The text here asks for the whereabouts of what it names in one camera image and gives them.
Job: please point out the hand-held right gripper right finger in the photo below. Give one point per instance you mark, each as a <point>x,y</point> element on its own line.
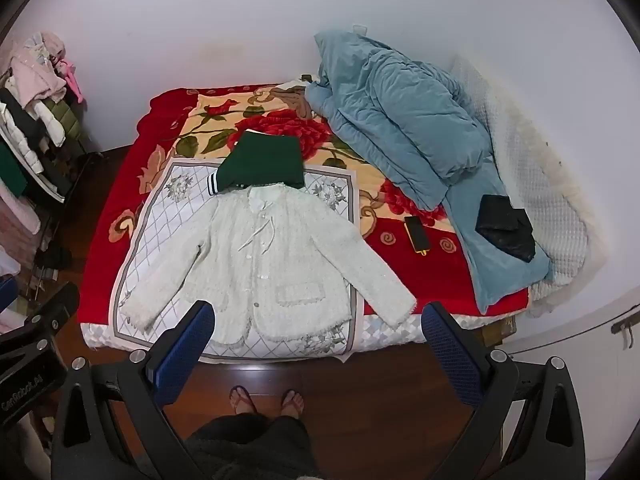
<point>452,350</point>

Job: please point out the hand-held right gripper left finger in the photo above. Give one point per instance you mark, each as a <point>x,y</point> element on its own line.
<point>182,347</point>

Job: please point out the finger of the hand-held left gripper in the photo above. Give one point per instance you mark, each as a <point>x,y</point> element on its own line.
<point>52,312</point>

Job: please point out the white tweed jacket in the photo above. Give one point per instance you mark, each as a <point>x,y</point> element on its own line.
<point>265,265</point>

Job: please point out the rack of hanging clothes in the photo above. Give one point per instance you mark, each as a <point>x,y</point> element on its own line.
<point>30,160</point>

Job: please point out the person's left foot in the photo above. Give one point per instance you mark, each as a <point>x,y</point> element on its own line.
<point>242,400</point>

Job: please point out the person's foot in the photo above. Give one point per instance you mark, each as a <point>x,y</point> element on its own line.
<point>242,400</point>
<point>293,404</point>

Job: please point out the black and yellow phone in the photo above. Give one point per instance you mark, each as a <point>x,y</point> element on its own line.
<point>417,235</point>

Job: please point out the person's dark skirt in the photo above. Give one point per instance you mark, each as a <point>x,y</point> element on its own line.
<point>255,447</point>

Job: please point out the person's right foot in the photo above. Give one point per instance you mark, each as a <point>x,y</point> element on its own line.
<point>293,404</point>

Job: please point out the white lattice printed cloth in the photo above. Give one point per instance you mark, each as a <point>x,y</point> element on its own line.
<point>165,210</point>

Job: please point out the white door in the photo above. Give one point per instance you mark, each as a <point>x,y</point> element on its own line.
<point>600,390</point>

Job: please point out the red floral blanket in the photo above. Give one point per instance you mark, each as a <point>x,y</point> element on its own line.
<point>165,160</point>

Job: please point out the white quilted mattress pad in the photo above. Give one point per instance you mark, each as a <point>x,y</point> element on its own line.
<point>540,170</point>

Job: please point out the green knit sweater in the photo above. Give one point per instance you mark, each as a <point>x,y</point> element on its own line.
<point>262,162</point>

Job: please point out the blue quilt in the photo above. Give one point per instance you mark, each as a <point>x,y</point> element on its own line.
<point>400,125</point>

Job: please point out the pink jacket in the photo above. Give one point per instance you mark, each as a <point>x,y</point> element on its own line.
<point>35,72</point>

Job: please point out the wooden bed frame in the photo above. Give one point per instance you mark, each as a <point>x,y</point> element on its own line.
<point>497,332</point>

